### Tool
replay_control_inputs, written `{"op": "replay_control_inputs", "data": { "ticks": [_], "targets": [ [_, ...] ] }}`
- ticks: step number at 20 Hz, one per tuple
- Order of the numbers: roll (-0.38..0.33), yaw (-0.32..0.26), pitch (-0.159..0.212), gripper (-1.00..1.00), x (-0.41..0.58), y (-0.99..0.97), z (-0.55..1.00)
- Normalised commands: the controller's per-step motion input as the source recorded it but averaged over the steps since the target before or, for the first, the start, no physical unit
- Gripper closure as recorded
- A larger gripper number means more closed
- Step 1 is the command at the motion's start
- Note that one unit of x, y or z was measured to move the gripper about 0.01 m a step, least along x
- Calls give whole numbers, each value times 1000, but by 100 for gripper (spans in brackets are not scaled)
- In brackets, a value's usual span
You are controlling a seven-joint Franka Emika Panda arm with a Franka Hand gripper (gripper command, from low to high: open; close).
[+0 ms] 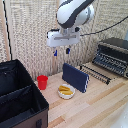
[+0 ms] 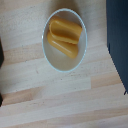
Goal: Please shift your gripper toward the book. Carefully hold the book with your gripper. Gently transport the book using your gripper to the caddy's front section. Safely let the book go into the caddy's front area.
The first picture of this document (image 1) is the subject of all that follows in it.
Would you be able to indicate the black toaster oven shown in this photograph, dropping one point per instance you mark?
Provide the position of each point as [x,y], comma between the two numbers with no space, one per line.
[113,55]

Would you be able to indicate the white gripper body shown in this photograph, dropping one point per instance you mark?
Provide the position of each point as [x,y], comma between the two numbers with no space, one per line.
[63,37]

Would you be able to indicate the white bowl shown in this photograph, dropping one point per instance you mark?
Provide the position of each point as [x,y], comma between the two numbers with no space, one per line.
[66,96]

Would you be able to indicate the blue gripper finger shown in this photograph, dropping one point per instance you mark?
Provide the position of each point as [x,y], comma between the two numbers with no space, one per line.
[68,50]
[55,52]

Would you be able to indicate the woven bamboo screen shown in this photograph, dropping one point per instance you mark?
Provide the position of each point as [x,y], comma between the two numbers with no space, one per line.
[30,36]

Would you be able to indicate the red plastic cup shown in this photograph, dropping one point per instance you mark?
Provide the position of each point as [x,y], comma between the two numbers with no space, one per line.
[42,82]

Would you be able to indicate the yellow food stick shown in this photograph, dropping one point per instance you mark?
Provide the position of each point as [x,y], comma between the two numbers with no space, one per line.
[67,93]
[65,88]

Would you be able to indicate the thin black vertical pole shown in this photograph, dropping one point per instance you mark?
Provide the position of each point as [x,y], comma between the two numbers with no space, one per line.
[7,30]

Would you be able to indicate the black fabric storage bag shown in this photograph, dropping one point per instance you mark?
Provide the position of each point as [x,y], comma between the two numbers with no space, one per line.
[20,100]

